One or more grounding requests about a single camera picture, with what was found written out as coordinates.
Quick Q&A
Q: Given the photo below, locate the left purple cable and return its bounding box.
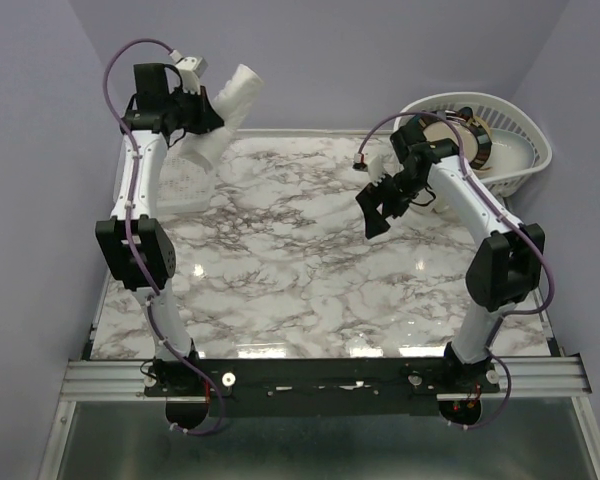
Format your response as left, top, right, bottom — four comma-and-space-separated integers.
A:
103, 38, 226, 437

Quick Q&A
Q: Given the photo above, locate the white oval dish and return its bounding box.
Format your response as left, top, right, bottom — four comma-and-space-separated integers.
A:
485, 129, 534, 176

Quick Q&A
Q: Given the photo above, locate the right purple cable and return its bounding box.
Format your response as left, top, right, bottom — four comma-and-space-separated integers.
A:
353, 112, 556, 432

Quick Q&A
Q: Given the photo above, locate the white round dish basket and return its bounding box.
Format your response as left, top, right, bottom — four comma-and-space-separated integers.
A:
404, 92, 553, 198

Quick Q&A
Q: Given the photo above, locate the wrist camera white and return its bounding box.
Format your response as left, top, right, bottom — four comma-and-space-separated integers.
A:
170, 50, 208, 94
363, 153, 396, 186

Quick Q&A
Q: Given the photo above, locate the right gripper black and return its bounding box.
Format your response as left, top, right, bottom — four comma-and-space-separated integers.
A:
354, 170, 425, 239

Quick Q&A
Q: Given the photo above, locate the purple cable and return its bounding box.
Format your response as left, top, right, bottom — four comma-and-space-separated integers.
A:
353, 112, 556, 432
103, 38, 226, 437

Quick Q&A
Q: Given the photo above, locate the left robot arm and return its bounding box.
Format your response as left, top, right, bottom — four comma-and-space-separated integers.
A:
95, 57, 224, 395

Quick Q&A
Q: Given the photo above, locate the white printed t shirt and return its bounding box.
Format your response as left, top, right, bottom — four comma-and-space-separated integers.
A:
178, 64, 264, 171

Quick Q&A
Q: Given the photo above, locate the striped rim plate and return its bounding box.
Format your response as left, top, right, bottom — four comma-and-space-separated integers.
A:
406, 106, 492, 170

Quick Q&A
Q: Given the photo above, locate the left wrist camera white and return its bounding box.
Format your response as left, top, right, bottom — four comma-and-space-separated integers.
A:
170, 50, 208, 94

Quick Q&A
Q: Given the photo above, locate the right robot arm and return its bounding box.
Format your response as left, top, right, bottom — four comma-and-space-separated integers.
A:
353, 125, 545, 392

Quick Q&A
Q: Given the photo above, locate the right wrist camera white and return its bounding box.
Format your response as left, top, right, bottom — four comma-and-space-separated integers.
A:
363, 153, 396, 186

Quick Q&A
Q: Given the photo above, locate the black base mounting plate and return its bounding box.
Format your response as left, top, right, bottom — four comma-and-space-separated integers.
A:
140, 351, 500, 436

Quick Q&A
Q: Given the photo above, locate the aluminium rail frame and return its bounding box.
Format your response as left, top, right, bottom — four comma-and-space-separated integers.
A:
60, 274, 600, 476

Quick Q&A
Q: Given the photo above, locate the white rectangular perforated basket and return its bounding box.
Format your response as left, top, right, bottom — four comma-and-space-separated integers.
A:
111, 124, 216, 214

